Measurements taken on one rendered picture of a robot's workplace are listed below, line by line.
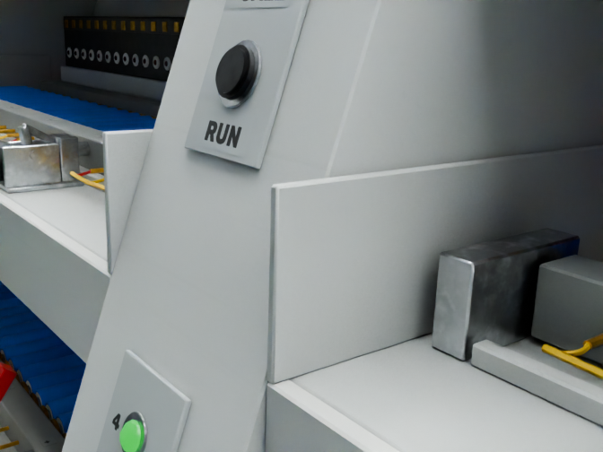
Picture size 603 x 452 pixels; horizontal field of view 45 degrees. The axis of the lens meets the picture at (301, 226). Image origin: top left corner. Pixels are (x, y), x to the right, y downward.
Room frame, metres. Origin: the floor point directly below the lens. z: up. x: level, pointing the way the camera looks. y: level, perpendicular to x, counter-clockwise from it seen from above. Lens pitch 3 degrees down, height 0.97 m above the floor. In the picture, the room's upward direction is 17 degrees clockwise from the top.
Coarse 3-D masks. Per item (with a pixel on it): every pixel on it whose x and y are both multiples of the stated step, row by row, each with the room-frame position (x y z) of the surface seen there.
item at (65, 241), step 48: (144, 96) 0.64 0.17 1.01; (144, 144) 0.25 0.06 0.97; (0, 192) 0.37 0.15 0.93; (48, 192) 0.37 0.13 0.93; (96, 192) 0.37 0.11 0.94; (0, 240) 0.36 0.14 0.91; (48, 240) 0.30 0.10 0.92; (96, 240) 0.29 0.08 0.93; (48, 288) 0.30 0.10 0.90; (96, 288) 0.26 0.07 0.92
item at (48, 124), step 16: (0, 112) 0.52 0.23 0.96; (16, 112) 0.50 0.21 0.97; (32, 112) 0.50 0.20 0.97; (0, 128) 0.52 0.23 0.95; (16, 128) 0.50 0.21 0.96; (48, 128) 0.45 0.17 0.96; (64, 128) 0.43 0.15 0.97; (80, 128) 0.43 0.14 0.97; (96, 144) 0.39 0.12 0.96; (80, 160) 0.41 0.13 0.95; (96, 160) 0.39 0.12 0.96; (80, 176) 0.37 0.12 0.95
